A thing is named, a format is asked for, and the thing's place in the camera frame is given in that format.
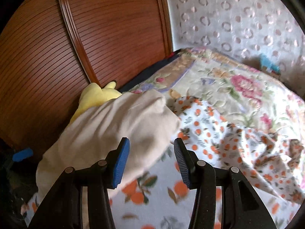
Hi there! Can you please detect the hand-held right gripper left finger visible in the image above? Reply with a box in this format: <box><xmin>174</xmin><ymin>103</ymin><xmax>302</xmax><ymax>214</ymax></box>
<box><xmin>28</xmin><ymin>137</ymin><xmax>130</xmax><ymax>229</ymax></box>

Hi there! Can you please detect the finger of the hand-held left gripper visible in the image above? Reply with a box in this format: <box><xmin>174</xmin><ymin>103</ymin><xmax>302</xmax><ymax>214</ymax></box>
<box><xmin>12</xmin><ymin>147</ymin><xmax>34</xmax><ymax>163</ymax></box>

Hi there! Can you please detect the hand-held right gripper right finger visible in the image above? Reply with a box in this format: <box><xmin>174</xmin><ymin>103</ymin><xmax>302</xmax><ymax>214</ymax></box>
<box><xmin>173</xmin><ymin>138</ymin><xmax>277</xmax><ymax>229</ymax></box>

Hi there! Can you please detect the pale pink printed t-shirt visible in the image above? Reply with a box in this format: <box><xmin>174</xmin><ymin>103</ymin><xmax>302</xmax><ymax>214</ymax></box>
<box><xmin>36</xmin><ymin>92</ymin><xmax>181</xmax><ymax>201</ymax></box>

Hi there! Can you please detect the orange fruit print bed sheet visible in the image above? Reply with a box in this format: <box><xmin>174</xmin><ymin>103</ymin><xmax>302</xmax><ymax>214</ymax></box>
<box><xmin>21</xmin><ymin>145</ymin><xmax>286</xmax><ymax>229</ymax></box>

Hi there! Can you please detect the orange dotted white garment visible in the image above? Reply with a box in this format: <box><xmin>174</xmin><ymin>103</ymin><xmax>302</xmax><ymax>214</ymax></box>
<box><xmin>172</xmin><ymin>96</ymin><xmax>305</xmax><ymax>204</ymax></box>

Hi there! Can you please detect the yellow plush toy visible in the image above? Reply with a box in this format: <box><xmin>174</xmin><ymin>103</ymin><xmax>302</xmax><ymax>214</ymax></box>
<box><xmin>69</xmin><ymin>81</ymin><xmax>122</xmax><ymax>124</ymax></box>

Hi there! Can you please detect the floral quilt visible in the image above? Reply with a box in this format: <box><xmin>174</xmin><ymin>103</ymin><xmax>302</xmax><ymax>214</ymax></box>
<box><xmin>124</xmin><ymin>48</ymin><xmax>305</xmax><ymax>148</ymax></box>

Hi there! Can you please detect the dark blue blanket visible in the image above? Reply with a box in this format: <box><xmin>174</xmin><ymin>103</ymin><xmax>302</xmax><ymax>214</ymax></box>
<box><xmin>118</xmin><ymin>51</ymin><xmax>181</xmax><ymax>93</ymax></box>

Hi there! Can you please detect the cardboard box with blue bag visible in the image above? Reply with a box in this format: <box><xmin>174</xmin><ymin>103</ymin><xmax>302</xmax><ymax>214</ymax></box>
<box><xmin>258</xmin><ymin>54</ymin><xmax>282</xmax><ymax>74</ymax></box>

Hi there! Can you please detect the brown wooden wardrobe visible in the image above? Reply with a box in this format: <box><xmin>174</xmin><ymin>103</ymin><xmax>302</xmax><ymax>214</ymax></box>
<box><xmin>0</xmin><ymin>0</ymin><xmax>173</xmax><ymax>163</ymax></box>

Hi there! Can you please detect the circle patterned sheer curtain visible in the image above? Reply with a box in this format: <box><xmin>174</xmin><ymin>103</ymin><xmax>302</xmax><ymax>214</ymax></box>
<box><xmin>164</xmin><ymin>0</ymin><xmax>305</xmax><ymax>91</ymax></box>

